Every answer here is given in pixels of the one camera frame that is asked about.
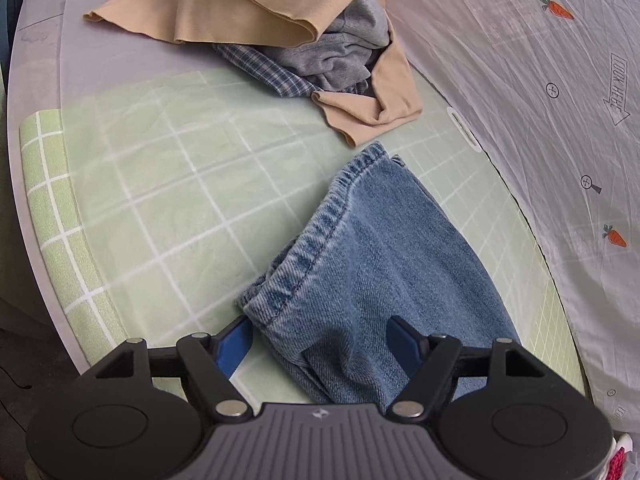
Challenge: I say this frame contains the blue denim jeans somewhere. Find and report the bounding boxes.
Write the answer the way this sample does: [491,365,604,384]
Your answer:
[235,142,523,416]

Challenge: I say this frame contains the beige shirt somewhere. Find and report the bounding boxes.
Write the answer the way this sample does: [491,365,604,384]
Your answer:
[62,0,425,148]

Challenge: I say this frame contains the blue plaid shirt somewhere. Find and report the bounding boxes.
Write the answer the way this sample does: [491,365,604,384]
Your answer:
[212,42,373,98]

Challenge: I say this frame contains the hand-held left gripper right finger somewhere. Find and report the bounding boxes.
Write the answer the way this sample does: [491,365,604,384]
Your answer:
[386,315,546,420]

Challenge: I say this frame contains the green grid mat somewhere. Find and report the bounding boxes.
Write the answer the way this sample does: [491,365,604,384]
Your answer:
[19,67,588,406]

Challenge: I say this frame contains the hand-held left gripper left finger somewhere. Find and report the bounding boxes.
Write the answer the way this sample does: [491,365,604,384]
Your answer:
[95,316,254,422]

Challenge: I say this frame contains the white carrot print sheet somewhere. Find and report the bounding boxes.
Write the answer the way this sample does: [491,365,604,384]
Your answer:
[370,0,640,441]

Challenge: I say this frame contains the grey garment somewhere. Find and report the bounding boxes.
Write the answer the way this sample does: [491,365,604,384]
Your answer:
[280,0,396,96]

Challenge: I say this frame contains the pale green fabric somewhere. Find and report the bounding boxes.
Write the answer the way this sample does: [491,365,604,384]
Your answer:
[0,85,56,333]

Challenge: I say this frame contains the pink white object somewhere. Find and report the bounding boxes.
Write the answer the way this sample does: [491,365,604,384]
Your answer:
[611,432,640,480]

